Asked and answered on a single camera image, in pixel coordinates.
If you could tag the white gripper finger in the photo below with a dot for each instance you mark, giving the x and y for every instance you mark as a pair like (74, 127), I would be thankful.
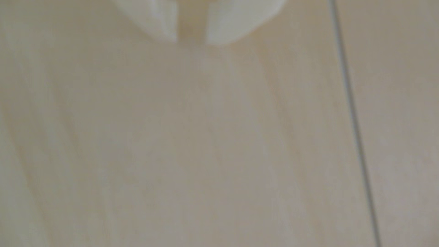
(149, 15)
(236, 19)

